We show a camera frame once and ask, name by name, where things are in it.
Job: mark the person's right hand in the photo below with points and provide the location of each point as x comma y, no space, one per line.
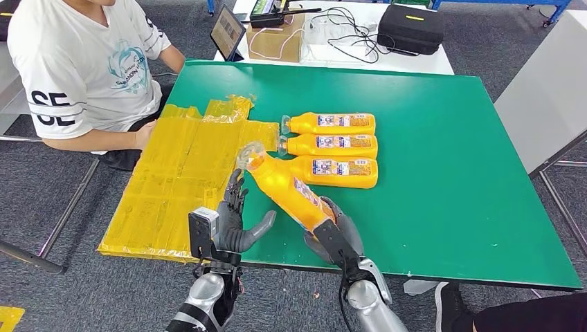
143,135

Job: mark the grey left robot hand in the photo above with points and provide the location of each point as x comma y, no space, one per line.
229,229

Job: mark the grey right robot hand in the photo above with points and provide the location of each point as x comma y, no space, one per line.
353,233

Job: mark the orange detergent bottle clear cap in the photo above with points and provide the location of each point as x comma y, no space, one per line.
302,123
284,188
339,181
302,145

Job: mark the person's right forearm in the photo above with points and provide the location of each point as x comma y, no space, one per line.
91,142

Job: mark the person's left forearm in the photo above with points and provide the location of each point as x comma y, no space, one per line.
173,59

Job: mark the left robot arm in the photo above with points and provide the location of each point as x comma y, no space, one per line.
206,293

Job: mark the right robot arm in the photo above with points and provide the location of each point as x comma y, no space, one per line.
371,307

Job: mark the yellow taped cardboard mat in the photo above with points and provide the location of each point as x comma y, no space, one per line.
174,183

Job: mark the white table foot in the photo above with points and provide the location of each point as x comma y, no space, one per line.
419,288

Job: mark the person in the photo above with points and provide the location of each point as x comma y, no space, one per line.
527,316
82,68

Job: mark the black tablet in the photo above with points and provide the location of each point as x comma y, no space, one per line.
227,32

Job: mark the grey metal table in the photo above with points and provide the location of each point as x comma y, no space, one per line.
9,91

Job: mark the brown cardboard box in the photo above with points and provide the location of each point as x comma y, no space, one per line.
270,46

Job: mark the black handheld controller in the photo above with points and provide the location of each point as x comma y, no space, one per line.
266,19

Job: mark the black carrying case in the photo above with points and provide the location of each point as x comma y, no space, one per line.
410,32
7,23

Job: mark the white table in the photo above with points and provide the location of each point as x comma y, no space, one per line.
412,64

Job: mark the clear plastic container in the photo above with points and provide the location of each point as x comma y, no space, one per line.
316,34

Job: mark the white power adapter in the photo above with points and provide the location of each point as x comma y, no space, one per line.
372,26

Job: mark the green plastic crate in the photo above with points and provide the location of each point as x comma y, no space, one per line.
410,2

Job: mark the light grey table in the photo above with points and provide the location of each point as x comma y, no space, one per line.
545,91

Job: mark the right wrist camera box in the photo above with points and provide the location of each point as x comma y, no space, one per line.
335,243

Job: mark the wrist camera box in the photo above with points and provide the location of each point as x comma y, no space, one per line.
335,243
201,233

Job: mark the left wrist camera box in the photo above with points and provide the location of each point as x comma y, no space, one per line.
201,233

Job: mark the blue steel rack frame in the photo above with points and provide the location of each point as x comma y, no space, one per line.
562,9
211,5

